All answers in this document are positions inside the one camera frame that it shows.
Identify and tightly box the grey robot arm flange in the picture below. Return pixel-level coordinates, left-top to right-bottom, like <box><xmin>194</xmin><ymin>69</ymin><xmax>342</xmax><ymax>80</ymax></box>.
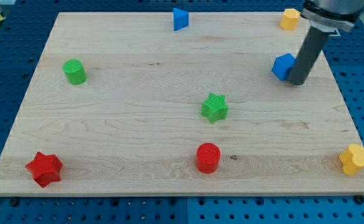
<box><xmin>301</xmin><ymin>0</ymin><xmax>364</xmax><ymax>32</ymax></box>

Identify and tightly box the yellow hexagon block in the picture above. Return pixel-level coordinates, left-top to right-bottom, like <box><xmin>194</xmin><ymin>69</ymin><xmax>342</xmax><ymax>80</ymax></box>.
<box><xmin>279</xmin><ymin>8</ymin><xmax>301</xmax><ymax>30</ymax></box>

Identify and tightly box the blue triangle block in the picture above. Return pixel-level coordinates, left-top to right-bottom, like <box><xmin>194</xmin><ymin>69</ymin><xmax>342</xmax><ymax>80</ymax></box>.
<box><xmin>173</xmin><ymin>7</ymin><xmax>189</xmax><ymax>31</ymax></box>

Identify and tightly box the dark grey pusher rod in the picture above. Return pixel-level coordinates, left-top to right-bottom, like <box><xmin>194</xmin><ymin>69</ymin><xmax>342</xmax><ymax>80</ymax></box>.
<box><xmin>287</xmin><ymin>26</ymin><xmax>329</xmax><ymax>85</ymax></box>

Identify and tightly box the red cylinder block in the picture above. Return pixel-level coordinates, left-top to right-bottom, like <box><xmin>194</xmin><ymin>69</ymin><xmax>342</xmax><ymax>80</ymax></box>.
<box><xmin>196</xmin><ymin>142</ymin><xmax>221</xmax><ymax>174</ymax></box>

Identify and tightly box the wooden board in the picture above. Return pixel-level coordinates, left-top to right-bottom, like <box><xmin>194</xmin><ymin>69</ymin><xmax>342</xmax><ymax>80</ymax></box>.
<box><xmin>0</xmin><ymin>12</ymin><xmax>364</xmax><ymax>197</ymax></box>

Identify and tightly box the green cylinder block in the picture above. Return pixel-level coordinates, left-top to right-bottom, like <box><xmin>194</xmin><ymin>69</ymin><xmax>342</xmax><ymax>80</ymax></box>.
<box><xmin>62</xmin><ymin>59</ymin><xmax>87</xmax><ymax>85</ymax></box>

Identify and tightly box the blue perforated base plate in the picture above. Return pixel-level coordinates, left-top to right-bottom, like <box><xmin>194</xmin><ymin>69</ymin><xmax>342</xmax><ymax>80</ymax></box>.
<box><xmin>0</xmin><ymin>0</ymin><xmax>364</xmax><ymax>223</ymax></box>

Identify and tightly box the blue cube block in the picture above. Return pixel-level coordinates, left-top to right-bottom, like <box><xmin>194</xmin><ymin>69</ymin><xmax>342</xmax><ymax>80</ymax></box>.
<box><xmin>271</xmin><ymin>54</ymin><xmax>296</xmax><ymax>81</ymax></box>

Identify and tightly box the green star block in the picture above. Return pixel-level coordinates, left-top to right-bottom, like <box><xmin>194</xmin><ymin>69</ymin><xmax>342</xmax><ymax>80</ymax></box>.
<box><xmin>201</xmin><ymin>93</ymin><xmax>228</xmax><ymax>124</ymax></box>

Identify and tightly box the red star block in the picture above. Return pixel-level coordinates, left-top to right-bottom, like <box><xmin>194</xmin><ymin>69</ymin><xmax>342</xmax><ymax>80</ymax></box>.
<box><xmin>25</xmin><ymin>152</ymin><xmax>63</xmax><ymax>188</ymax></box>

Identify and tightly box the yellow heart block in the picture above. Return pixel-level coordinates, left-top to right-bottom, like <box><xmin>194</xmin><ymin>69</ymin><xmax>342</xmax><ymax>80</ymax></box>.
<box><xmin>338</xmin><ymin>144</ymin><xmax>364</xmax><ymax>176</ymax></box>

